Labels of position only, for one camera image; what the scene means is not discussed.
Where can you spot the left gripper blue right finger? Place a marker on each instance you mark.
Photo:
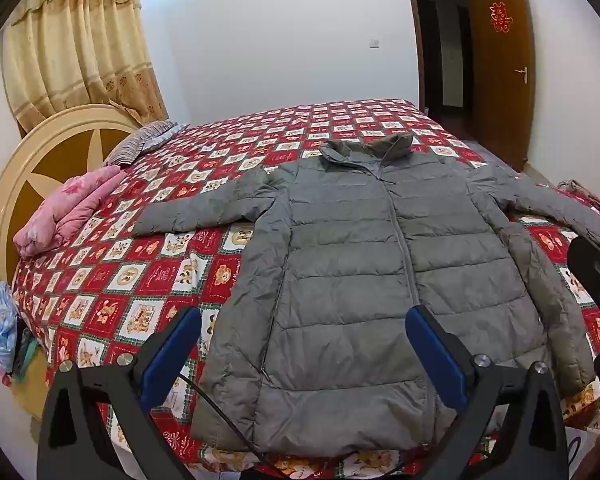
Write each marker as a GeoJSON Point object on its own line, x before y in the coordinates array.
{"type": "Point", "coordinates": [508, 423]}

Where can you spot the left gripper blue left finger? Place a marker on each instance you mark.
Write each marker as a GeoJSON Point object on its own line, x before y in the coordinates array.
{"type": "Point", "coordinates": [74, 442]}

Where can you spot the grey puffer jacket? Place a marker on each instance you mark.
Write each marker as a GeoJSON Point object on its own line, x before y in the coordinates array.
{"type": "Point", "coordinates": [309, 355]}

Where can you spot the clothes pile on floor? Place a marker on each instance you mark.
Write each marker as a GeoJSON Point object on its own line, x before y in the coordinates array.
{"type": "Point", "coordinates": [577, 190]}

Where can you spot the red patchwork bedspread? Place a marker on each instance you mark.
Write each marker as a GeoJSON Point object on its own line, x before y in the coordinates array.
{"type": "Point", "coordinates": [200, 269]}

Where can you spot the light blue cloth bag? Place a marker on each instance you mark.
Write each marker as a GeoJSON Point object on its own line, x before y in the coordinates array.
{"type": "Point", "coordinates": [8, 328]}

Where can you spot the brown wooden door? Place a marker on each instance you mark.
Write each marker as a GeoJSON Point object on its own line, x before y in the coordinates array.
{"type": "Point", "coordinates": [502, 107]}

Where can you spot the pink folded quilt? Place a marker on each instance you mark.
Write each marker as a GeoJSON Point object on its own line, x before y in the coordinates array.
{"type": "Point", "coordinates": [66, 211]}

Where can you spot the red double happiness decal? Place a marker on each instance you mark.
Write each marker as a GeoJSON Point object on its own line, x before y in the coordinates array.
{"type": "Point", "coordinates": [501, 21]}

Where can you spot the cream round headboard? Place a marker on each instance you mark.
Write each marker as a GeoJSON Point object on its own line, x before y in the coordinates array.
{"type": "Point", "coordinates": [35, 174]}

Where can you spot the striped grey pillow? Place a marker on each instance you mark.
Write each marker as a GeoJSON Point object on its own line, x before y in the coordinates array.
{"type": "Point", "coordinates": [143, 141]}

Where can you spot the beige patterned curtain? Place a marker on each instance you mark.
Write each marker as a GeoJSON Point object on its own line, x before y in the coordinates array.
{"type": "Point", "coordinates": [60, 54]}

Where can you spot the metal door handle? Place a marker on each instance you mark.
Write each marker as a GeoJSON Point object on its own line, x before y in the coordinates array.
{"type": "Point", "coordinates": [524, 74]}

